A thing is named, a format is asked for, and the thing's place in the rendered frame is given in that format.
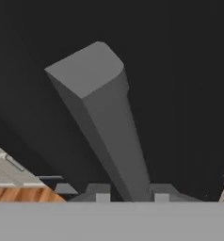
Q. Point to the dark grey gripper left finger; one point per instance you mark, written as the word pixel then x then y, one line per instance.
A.
pixel 98 190

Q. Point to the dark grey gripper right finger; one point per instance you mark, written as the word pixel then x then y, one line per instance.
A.
pixel 164 190

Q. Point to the black fridge door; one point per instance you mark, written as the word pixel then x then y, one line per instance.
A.
pixel 179 78

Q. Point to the pale grey cupboard door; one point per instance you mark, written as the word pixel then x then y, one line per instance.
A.
pixel 4 175

